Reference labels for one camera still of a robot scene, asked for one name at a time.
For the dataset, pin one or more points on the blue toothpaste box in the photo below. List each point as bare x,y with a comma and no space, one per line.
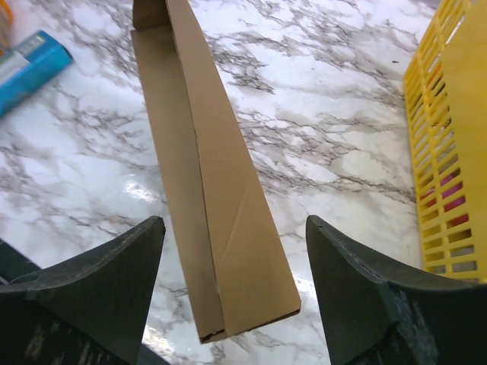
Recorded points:
29,66

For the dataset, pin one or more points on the brown cardboard box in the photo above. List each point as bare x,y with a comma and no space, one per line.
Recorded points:
236,271

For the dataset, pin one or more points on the orange candy bag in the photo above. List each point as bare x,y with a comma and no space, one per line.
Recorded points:
6,21

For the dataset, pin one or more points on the yellow plastic basket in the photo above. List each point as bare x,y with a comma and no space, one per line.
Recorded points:
445,98

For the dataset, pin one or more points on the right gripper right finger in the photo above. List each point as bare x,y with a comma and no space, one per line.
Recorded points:
377,310

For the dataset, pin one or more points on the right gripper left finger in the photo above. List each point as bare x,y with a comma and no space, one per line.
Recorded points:
89,309

